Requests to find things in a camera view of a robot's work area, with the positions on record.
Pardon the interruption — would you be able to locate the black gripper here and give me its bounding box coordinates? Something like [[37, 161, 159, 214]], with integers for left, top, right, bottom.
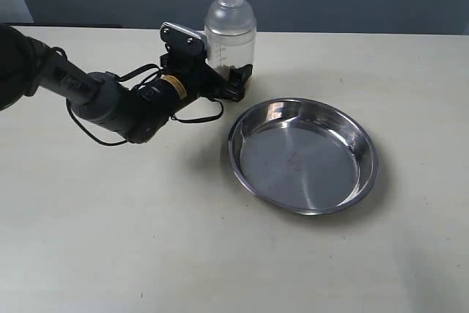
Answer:
[[160, 51, 253, 102]]

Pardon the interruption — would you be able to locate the clear plastic shaker bottle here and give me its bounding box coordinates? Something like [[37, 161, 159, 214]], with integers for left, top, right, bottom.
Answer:
[[204, 0, 256, 80]]

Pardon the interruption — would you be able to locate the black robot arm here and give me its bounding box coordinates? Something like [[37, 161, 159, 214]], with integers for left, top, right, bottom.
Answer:
[[1, 22, 253, 144]]

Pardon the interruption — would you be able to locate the round stainless steel tray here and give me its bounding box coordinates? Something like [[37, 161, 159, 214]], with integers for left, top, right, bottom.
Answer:
[[226, 97, 379, 216]]

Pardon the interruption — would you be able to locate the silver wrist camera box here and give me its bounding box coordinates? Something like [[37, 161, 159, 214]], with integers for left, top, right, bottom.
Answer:
[[160, 22, 208, 59]]

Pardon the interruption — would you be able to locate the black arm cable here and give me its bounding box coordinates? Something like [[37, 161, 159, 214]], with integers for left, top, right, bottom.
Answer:
[[66, 63, 224, 146]]

